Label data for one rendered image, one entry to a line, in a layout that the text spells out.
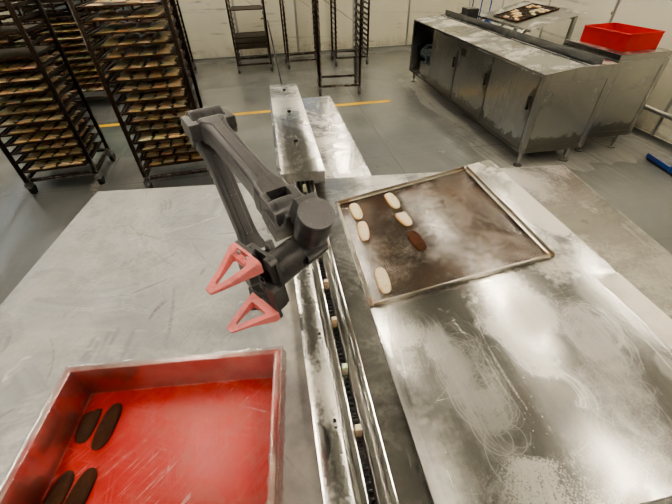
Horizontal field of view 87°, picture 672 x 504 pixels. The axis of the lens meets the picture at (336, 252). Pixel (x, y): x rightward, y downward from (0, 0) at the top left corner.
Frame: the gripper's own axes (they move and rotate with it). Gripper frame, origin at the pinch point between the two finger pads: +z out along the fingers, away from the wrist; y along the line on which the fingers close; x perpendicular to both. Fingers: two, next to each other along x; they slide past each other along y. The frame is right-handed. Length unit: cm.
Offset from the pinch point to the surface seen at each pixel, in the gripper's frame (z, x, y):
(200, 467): 17.8, 1.8, 35.9
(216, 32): -377, 643, 114
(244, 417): 6.1, 3.5, 37.1
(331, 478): 1.9, -19.5, 33.5
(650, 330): -61, -52, 28
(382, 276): -42, 3, 33
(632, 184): -339, -38, 153
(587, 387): -42, -47, 29
